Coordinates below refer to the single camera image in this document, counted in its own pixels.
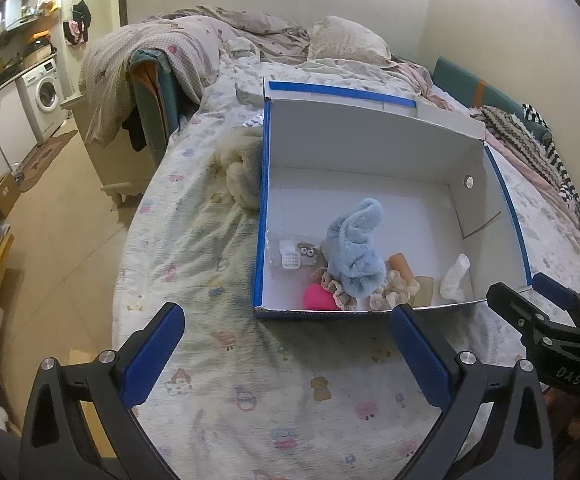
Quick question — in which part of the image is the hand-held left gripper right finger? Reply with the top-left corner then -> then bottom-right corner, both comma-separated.
390,304 -> 556,480

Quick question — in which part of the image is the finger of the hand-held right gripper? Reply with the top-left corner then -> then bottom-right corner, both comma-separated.
532,272 -> 580,333
486,282 -> 578,361

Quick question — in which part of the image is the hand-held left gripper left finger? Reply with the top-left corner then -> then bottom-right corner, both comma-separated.
20,302 -> 187,480

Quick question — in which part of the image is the white sock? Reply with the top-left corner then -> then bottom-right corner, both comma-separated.
439,253 -> 472,300

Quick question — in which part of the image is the light blue fluffy plush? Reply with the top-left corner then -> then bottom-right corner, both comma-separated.
326,197 -> 388,297

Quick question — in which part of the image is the white cardboard box blue tape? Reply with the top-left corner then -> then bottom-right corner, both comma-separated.
252,77 -> 535,321

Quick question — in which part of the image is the cream fluffy plush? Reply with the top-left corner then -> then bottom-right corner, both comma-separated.
210,127 -> 265,210

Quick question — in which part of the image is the tan cloth pouch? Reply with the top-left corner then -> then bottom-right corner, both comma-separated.
412,276 -> 436,307

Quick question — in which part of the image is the cream scrunchie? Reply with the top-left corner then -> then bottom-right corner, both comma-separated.
370,270 -> 423,310

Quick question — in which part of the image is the orange brown cylinder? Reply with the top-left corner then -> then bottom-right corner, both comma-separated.
389,252 -> 415,281

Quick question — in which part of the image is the beige scrunchie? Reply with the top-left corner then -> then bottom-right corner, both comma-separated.
320,272 -> 358,311

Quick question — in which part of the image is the pink plush toy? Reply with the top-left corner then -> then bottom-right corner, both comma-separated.
304,284 -> 335,311

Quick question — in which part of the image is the black white striped cloth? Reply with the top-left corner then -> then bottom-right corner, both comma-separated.
522,104 -> 580,252

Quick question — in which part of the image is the brown patterned knit blanket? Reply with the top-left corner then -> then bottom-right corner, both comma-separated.
470,106 -> 561,186

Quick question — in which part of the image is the brown cardboard box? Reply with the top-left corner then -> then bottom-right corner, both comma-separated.
0,172 -> 20,221

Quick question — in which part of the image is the dark cloth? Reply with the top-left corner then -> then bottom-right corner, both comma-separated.
122,105 -> 149,152

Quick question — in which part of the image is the brown floor mat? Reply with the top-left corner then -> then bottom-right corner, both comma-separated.
17,130 -> 79,193

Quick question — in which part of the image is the pink bed sheet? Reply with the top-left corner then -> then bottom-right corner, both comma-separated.
385,60 -> 473,111

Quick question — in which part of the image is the white washing machine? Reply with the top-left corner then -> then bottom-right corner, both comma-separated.
20,57 -> 68,143

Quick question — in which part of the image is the beige patterned duvet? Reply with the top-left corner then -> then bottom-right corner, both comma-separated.
78,7 -> 321,148

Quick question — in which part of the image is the beige patterned pillow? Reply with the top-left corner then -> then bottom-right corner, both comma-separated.
307,15 -> 393,67

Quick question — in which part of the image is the black hanging cloth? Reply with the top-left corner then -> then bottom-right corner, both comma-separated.
72,0 -> 93,43

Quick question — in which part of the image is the beige bed frame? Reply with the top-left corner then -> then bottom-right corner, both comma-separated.
62,95 -> 157,207

